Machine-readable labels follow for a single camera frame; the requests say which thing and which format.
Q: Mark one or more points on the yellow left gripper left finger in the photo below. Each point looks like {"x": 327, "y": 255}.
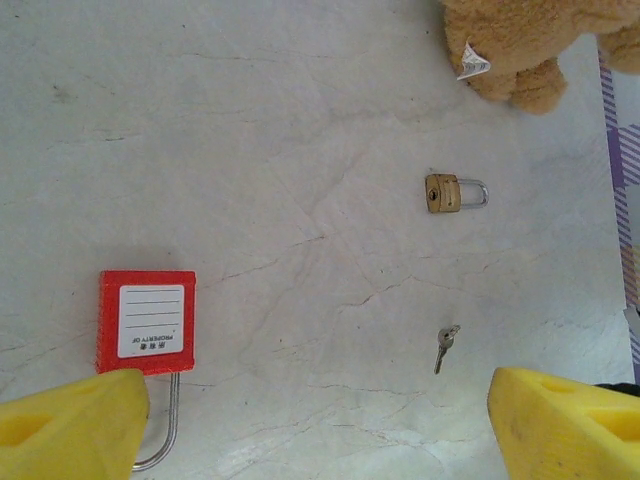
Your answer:
{"x": 65, "y": 435}

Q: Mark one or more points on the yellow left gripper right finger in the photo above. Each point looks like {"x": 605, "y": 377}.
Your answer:
{"x": 560, "y": 435}

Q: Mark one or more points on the red safety padlock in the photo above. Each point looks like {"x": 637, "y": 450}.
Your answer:
{"x": 107, "y": 320}

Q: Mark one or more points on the small silver key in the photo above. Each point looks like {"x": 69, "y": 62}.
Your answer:
{"x": 444, "y": 340}

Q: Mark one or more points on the small brass padlock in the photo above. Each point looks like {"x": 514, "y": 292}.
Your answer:
{"x": 442, "y": 195}

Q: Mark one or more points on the brown plush teddy bear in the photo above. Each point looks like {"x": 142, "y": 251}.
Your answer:
{"x": 515, "y": 40}

